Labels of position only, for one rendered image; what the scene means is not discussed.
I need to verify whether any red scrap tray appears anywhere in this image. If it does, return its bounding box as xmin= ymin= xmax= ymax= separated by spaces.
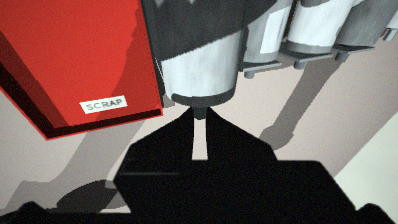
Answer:
xmin=0 ymin=0 xmax=164 ymax=141

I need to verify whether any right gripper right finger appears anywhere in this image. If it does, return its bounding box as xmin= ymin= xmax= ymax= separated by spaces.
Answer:
xmin=205 ymin=107 xmax=278 ymax=160

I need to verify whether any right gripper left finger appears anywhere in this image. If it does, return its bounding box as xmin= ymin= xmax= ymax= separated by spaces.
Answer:
xmin=122 ymin=107 xmax=194 ymax=161

